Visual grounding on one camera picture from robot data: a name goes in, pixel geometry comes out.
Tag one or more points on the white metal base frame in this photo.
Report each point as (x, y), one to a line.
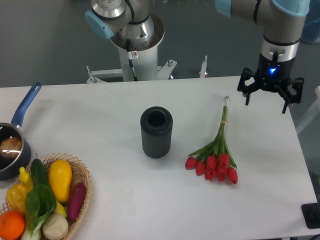
(163, 73)

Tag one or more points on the brown food in saucepan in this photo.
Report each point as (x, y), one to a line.
(10, 147)

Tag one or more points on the dark green cucumber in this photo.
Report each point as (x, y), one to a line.
(38, 173)

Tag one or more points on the purple eggplant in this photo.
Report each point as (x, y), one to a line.
(76, 200)

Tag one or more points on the dark grey ribbed vase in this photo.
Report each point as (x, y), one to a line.
(156, 124)

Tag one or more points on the beige garlic bulb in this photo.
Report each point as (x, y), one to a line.
(55, 227)

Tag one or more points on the orange fruit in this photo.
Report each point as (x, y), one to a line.
(12, 225)

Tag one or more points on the yellow squash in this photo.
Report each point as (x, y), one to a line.
(60, 178)

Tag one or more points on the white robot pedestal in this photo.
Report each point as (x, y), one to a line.
(137, 46)

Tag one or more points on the black device at table edge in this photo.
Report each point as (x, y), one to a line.
(311, 214)

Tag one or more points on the red tulip bouquet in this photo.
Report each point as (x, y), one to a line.
(214, 160)

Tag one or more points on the blue handled saucepan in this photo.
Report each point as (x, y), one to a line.
(9, 167)

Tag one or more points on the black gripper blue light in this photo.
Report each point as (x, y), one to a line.
(272, 77)

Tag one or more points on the woven wicker basket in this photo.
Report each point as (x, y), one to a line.
(80, 174)

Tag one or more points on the small yellow gourd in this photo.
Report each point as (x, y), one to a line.
(25, 178)

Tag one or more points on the green bok choy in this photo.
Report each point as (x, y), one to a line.
(39, 204)

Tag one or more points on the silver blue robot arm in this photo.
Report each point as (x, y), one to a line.
(283, 20)

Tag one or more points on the yellow bell pepper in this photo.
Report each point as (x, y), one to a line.
(16, 197)

